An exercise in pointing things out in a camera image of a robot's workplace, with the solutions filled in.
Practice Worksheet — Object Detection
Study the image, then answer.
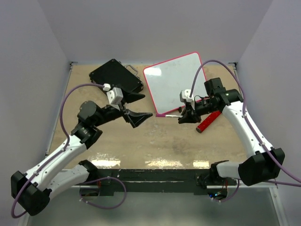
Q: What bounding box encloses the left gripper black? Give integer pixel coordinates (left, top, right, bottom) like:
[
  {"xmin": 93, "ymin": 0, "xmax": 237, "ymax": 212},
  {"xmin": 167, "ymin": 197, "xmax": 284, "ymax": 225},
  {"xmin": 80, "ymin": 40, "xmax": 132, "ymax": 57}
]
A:
[{"xmin": 94, "ymin": 85, "xmax": 152, "ymax": 127}]

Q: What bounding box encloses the purple capped whiteboard marker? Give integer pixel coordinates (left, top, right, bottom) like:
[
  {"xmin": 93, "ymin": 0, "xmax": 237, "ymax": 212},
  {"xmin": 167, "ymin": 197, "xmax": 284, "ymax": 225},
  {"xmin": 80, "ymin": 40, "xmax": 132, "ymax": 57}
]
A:
[{"xmin": 156, "ymin": 114, "xmax": 182, "ymax": 118}]

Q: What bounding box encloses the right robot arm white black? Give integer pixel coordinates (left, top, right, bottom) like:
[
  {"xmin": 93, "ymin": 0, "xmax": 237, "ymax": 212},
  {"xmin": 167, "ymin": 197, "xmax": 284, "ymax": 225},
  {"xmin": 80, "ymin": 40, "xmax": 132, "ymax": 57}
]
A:
[{"xmin": 178, "ymin": 78, "xmax": 285, "ymax": 186}]

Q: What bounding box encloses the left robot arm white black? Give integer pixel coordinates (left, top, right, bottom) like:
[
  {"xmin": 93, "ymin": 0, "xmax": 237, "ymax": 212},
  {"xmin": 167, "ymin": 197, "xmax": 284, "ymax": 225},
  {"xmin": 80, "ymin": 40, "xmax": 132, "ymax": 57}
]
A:
[{"xmin": 10, "ymin": 88, "xmax": 152, "ymax": 218}]

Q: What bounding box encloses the red cylindrical eraser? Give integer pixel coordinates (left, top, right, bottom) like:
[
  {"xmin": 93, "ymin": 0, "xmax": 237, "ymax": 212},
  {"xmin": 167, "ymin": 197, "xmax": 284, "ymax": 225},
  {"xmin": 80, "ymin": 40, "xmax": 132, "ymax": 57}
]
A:
[{"xmin": 196, "ymin": 111, "xmax": 221, "ymax": 133}]

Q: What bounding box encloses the black hard case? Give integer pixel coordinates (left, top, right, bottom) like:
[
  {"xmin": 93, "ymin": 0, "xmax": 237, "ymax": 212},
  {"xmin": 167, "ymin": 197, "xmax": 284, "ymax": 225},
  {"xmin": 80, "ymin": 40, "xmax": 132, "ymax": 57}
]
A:
[{"xmin": 89, "ymin": 59, "xmax": 143, "ymax": 94}]

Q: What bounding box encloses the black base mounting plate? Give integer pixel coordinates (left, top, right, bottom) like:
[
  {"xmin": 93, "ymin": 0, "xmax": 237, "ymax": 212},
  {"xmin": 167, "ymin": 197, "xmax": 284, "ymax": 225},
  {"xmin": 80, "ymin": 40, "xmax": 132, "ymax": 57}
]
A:
[{"xmin": 87, "ymin": 169, "xmax": 237, "ymax": 196}]

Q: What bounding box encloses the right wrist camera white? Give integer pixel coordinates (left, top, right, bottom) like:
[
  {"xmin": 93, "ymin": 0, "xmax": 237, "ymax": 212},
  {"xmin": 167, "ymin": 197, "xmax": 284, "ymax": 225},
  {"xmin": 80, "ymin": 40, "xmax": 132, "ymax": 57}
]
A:
[{"xmin": 180, "ymin": 89, "xmax": 194, "ymax": 103}]

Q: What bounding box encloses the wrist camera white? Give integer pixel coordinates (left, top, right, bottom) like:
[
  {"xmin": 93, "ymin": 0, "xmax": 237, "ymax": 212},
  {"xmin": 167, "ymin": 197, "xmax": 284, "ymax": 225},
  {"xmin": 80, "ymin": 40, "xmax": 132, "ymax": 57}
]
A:
[
  {"xmin": 180, "ymin": 89, "xmax": 194, "ymax": 103},
  {"xmin": 103, "ymin": 83, "xmax": 123, "ymax": 105}
]

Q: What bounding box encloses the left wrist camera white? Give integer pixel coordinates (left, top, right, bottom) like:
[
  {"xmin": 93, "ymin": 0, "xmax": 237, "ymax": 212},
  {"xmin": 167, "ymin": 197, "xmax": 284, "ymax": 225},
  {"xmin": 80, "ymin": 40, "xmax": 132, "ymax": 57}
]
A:
[{"xmin": 103, "ymin": 83, "xmax": 123, "ymax": 105}]

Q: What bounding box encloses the whiteboard with pink frame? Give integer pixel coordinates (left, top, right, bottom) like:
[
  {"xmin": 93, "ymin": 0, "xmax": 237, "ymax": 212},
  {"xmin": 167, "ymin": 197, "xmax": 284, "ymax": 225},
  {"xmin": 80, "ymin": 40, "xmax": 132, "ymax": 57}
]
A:
[{"xmin": 143, "ymin": 52, "xmax": 201, "ymax": 114}]

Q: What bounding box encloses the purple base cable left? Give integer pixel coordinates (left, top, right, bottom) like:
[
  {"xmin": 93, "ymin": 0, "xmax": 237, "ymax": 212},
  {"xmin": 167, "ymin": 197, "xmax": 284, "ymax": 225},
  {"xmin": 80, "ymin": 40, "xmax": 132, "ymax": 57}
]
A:
[{"xmin": 79, "ymin": 177, "xmax": 127, "ymax": 209}]

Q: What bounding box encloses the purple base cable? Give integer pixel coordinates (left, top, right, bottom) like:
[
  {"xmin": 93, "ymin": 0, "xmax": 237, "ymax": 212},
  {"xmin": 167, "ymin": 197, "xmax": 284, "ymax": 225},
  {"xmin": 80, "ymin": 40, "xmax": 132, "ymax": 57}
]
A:
[
  {"xmin": 211, "ymin": 180, "xmax": 240, "ymax": 203},
  {"xmin": 79, "ymin": 177, "xmax": 127, "ymax": 209}
]

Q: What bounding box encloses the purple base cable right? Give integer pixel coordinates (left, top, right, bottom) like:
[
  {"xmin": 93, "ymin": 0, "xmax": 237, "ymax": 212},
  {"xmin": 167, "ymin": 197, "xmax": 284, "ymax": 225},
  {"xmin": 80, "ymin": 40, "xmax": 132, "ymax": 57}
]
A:
[{"xmin": 211, "ymin": 180, "xmax": 240, "ymax": 203}]

